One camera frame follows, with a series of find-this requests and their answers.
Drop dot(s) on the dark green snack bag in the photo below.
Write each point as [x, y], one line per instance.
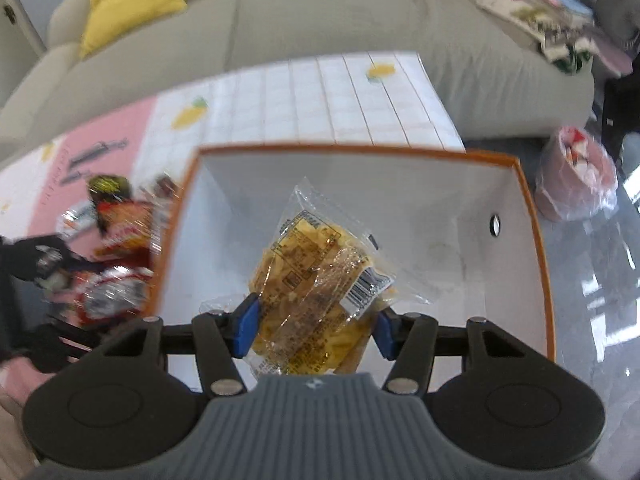
[107, 189]

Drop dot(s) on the yellow clear snack packet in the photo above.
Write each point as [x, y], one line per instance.
[320, 284]

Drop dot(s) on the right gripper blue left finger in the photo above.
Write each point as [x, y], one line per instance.
[244, 325]

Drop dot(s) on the red fries snack bag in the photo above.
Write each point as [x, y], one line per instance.
[125, 229]

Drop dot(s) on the grey fabric sofa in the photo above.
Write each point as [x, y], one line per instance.
[489, 75]

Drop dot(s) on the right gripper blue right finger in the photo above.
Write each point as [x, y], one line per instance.
[385, 333]

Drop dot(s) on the pink white patterned tablecloth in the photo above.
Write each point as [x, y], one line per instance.
[378, 98]

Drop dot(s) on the pile of magazines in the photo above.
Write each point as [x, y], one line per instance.
[569, 34]

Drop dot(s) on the red white snack packet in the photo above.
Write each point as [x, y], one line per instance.
[99, 298]

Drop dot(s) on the pink plastic trash bag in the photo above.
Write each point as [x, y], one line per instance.
[576, 178]

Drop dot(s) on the orange white storage box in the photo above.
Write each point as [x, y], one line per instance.
[465, 220]

